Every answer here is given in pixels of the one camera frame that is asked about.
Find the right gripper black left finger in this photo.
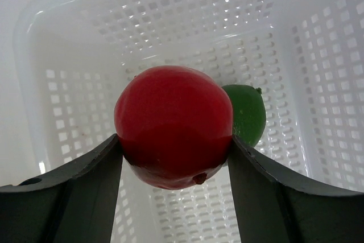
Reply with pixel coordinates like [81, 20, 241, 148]
[1, 135, 123, 242]

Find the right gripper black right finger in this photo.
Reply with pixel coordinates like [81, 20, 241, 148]
[228, 137, 363, 242]

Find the green fake lime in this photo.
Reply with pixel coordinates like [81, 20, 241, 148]
[222, 84, 266, 147]

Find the red fake apple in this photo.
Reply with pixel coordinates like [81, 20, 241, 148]
[114, 65, 233, 190]

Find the white plastic basket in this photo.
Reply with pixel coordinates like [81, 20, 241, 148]
[13, 0, 363, 242]

